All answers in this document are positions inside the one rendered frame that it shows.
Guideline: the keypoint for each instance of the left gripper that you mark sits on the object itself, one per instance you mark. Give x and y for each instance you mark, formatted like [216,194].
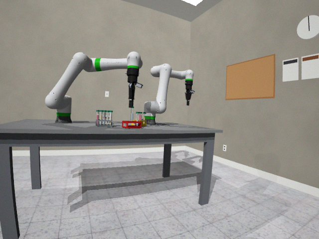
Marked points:
[188,93]

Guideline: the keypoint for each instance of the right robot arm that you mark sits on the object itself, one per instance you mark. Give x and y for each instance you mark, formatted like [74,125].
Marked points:
[80,61]

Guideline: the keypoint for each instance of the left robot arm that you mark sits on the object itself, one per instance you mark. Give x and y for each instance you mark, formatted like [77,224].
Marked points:
[164,72]

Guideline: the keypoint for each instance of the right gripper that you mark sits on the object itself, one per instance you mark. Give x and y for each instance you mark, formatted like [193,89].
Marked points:
[131,79]

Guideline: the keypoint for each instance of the red rack with round wells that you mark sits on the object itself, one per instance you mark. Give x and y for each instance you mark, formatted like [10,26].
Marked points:
[125,124]

